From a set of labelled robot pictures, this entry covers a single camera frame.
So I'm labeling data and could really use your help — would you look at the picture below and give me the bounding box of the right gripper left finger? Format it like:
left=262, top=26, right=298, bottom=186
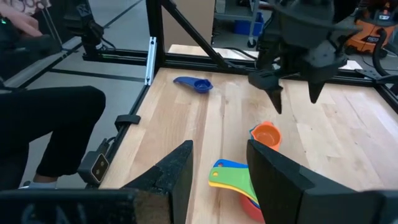
left=122, top=139, right=195, bottom=224

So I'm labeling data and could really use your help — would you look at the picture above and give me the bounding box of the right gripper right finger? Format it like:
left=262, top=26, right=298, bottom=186
left=246, top=139, right=358, bottom=224

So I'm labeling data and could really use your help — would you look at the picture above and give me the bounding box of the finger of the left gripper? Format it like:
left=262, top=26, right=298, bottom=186
left=307, top=66, right=339, bottom=105
left=248, top=68, right=285, bottom=115

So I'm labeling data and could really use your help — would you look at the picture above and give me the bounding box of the red measuring cup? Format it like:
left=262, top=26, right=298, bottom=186
left=238, top=194, right=266, bottom=223

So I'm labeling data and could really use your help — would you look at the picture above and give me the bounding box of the yellow measuring cup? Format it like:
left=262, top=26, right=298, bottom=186
left=208, top=180, right=259, bottom=207

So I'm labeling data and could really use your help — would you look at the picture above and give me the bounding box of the green measuring cup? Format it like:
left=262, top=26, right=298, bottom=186
left=208, top=166, right=259, bottom=203

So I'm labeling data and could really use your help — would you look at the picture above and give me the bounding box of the medium blue measuring cup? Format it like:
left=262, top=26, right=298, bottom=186
left=213, top=159, right=261, bottom=210

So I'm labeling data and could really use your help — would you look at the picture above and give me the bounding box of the orange measuring cup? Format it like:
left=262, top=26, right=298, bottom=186
left=250, top=121, right=283, bottom=152

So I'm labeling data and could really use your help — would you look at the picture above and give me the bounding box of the small navy measuring cup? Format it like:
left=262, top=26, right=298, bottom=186
left=172, top=75, right=215, bottom=95

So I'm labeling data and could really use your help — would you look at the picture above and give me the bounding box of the metal wheeled cart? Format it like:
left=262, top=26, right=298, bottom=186
left=213, top=0, right=265, bottom=48

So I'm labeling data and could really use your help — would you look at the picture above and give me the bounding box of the blue storage bin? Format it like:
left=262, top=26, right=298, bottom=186
left=233, top=12, right=265, bottom=37

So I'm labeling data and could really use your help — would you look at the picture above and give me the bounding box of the orange shop vacuum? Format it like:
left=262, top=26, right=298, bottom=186
left=344, top=0, right=398, bottom=54

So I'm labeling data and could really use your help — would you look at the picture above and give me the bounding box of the beige cardboard panel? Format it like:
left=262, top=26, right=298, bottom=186
left=161, top=0, right=216, bottom=53

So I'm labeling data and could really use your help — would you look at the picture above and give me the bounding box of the person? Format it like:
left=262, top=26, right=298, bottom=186
left=0, top=0, right=107, bottom=191

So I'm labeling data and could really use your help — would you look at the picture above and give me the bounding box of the person's hand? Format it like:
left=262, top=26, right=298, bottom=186
left=0, top=1, right=44, bottom=39

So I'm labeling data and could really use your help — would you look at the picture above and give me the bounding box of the black vacuum hose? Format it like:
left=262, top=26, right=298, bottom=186
left=370, top=27, right=398, bottom=78

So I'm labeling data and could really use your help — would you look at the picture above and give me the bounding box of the black rail clip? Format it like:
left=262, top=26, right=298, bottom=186
left=114, top=114, right=142, bottom=132

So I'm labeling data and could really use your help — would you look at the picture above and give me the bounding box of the black table-level camera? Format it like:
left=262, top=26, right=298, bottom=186
left=76, top=150, right=111, bottom=185

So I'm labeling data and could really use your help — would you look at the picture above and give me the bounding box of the silver corner bracket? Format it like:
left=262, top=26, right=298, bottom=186
left=144, top=36, right=157, bottom=86

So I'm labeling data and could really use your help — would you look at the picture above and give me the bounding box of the black metal table frame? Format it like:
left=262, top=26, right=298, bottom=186
left=77, top=0, right=398, bottom=190

